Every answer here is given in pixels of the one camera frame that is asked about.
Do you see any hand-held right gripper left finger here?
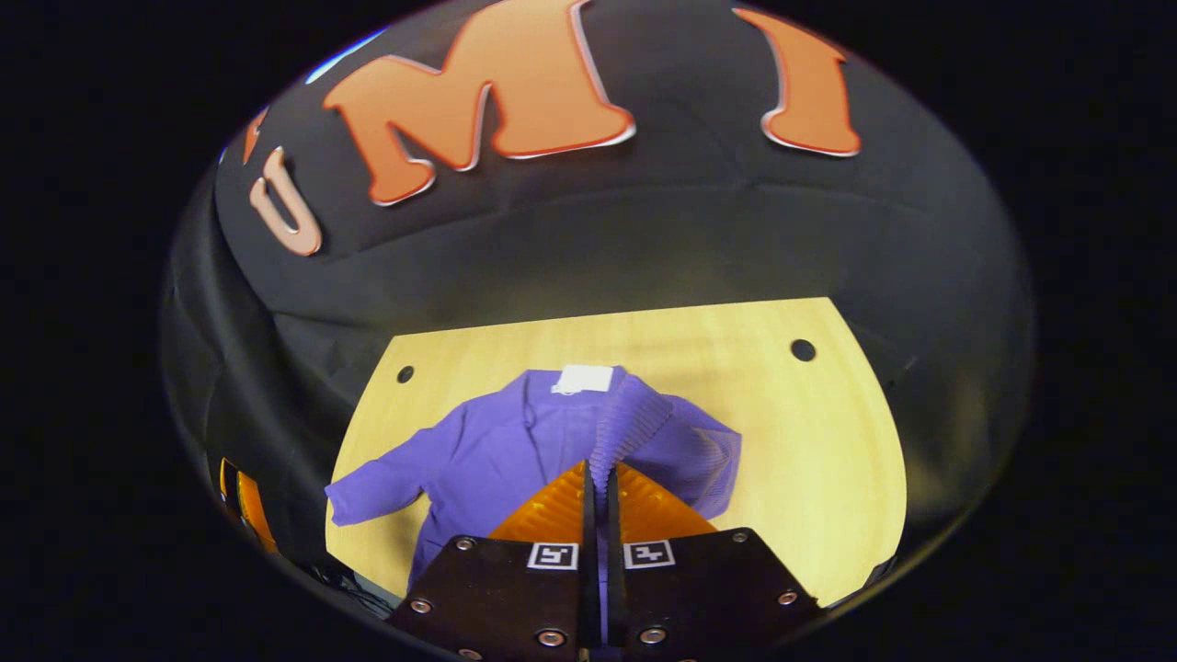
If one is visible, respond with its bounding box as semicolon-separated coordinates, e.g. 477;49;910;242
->
386;460;600;662

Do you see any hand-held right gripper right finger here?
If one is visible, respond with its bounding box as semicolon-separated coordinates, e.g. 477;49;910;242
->
605;460;824;662

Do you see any purple knit garment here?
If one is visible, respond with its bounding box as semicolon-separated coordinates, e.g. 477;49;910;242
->
324;364;744;589

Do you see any black backdrop cloth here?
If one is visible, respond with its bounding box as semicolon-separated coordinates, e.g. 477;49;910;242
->
158;0;1038;635

